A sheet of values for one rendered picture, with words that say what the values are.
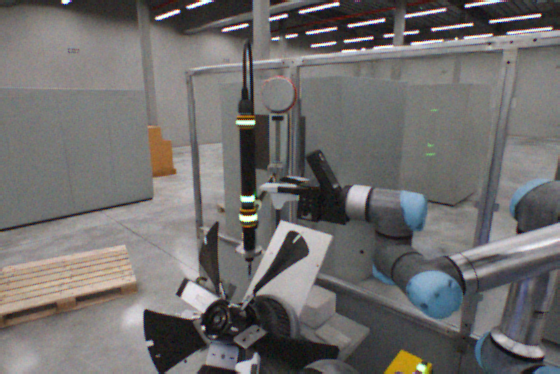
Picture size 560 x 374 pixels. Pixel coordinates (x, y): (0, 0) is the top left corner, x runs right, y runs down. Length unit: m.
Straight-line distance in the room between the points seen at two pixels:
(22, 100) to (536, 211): 6.04
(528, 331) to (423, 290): 0.46
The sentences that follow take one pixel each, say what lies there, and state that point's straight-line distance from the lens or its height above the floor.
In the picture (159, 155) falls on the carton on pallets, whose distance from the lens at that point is 9.07.
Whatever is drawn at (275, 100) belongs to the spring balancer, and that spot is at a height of 1.86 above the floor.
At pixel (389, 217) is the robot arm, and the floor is 1.63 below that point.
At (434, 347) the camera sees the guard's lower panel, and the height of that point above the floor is 0.88.
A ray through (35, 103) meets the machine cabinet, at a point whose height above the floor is 1.83.
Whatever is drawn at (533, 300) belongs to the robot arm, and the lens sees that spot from 1.00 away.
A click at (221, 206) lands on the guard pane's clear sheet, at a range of 2.20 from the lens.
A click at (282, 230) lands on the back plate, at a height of 1.33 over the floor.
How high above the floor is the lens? 1.85
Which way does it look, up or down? 15 degrees down
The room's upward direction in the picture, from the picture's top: straight up
